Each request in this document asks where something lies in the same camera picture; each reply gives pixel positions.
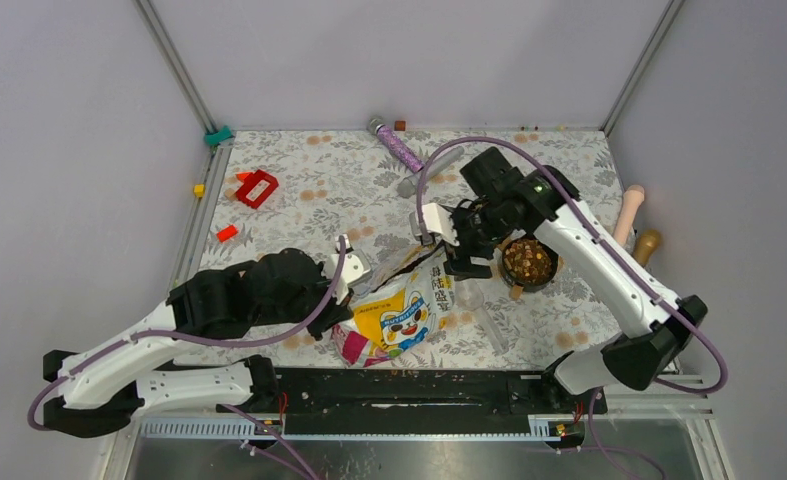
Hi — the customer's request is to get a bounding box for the small orange block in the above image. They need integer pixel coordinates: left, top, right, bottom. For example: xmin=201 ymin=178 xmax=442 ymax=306
xmin=216 ymin=224 xmax=239 ymax=243

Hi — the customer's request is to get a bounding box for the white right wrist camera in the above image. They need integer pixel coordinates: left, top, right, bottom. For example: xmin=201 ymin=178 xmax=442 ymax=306
xmin=409 ymin=203 xmax=460 ymax=246

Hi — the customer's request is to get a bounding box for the wooden bowl stand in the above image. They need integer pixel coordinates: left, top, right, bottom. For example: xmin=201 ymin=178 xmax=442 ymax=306
xmin=509 ymin=284 xmax=525 ymax=301

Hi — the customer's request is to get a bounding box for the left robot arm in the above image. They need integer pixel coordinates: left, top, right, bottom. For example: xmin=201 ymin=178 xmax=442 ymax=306
xmin=28 ymin=246 xmax=370 ymax=438

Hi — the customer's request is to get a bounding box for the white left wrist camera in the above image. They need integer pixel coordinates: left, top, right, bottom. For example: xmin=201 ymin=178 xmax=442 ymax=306
xmin=323 ymin=250 xmax=371 ymax=304

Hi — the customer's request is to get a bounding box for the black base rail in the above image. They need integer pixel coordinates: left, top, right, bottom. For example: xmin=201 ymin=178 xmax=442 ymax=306
xmin=237 ymin=367 xmax=607 ymax=436

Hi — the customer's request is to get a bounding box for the red toy block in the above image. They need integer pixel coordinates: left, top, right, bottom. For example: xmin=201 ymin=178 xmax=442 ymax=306
xmin=235 ymin=170 xmax=279 ymax=209

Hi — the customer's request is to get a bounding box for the grey microphone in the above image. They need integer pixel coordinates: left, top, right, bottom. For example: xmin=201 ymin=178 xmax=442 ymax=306
xmin=396 ymin=146 xmax=466 ymax=199

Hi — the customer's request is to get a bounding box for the pink microphone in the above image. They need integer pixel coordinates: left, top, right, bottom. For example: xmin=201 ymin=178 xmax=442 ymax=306
xmin=612 ymin=184 xmax=645 ymax=246

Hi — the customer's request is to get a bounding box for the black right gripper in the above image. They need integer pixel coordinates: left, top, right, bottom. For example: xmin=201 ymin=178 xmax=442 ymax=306
xmin=442 ymin=196 xmax=511 ymax=281

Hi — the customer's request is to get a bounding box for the purple glitter microphone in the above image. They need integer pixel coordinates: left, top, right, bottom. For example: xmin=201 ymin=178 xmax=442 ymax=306
xmin=367 ymin=117 xmax=424 ymax=173

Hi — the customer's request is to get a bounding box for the pet food bag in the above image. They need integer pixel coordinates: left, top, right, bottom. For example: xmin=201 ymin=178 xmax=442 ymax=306
xmin=331 ymin=246 xmax=455 ymax=368

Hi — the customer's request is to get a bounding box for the teal clip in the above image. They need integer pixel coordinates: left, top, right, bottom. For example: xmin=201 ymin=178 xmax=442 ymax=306
xmin=203 ymin=126 xmax=234 ymax=148

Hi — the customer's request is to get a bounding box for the clear plastic scoop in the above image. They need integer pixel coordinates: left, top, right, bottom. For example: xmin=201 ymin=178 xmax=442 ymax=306
xmin=455 ymin=279 xmax=509 ymax=355

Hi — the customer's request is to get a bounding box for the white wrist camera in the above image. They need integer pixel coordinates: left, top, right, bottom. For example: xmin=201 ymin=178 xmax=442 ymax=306
xmin=409 ymin=203 xmax=460 ymax=246
xmin=323 ymin=250 xmax=371 ymax=304

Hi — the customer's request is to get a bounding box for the gold microphone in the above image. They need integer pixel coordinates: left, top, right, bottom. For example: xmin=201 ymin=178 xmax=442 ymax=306
xmin=632 ymin=229 xmax=663 ymax=267

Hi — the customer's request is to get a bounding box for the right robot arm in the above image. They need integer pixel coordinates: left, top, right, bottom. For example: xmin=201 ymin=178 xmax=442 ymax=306
xmin=445 ymin=147 xmax=708 ymax=412

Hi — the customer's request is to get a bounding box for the black bowl paw print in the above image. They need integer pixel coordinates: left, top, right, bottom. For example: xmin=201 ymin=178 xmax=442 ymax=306
xmin=498 ymin=236 xmax=560 ymax=293

